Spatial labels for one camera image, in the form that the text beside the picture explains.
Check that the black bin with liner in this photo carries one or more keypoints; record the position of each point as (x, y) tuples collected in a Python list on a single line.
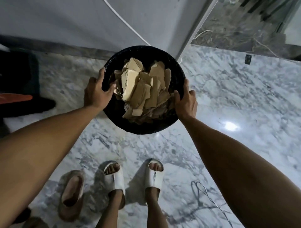
[(145, 128)]

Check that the black metal frame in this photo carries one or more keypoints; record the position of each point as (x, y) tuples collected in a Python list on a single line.
[(265, 9)]

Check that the glass panel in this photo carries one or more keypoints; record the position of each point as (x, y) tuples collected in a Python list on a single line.
[(292, 30)]

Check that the grey metal door frame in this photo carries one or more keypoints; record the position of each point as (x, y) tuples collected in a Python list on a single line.
[(195, 25)]

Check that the orange flat object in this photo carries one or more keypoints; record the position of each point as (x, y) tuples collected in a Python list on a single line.
[(16, 97)]

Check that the person's right white sandal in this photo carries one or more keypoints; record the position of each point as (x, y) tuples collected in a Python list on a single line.
[(154, 178)]

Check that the black crate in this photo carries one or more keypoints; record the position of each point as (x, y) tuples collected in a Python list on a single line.
[(16, 70)]

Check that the person's right forearm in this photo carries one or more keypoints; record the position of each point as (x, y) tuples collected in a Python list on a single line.
[(247, 169)]

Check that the person's left forearm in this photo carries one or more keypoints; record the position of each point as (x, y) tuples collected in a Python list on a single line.
[(40, 155)]

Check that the person's white sandal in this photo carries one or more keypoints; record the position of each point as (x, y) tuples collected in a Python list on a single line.
[(154, 178), (116, 180)]

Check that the person's left white sandal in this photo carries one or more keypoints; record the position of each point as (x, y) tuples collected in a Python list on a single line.
[(116, 180)]

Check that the person's left hand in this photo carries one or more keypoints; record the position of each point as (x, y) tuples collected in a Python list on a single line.
[(96, 95)]

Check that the brown foam slipper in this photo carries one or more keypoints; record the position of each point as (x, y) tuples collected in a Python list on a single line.
[(70, 197)]

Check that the person's right hand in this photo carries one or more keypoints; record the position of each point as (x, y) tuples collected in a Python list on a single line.
[(187, 105)]

